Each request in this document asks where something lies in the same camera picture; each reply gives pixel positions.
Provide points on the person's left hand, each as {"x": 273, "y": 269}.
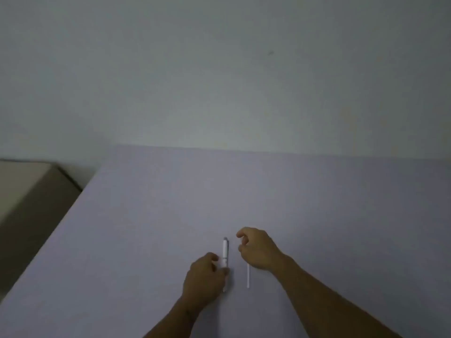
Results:
{"x": 202, "y": 281}

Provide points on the translucent pen refill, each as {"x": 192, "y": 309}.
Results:
{"x": 248, "y": 278}

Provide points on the beige cabinet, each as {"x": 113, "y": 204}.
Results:
{"x": 31, "y": 214}

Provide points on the person's right forearm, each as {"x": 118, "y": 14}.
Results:
{"x": 324, "y": 306}

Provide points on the person's right hand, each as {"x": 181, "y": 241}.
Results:
{"x": 260, "y": 248}

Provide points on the white pen cap silver clip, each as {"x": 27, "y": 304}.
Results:
{"x": 225, "y": 253}

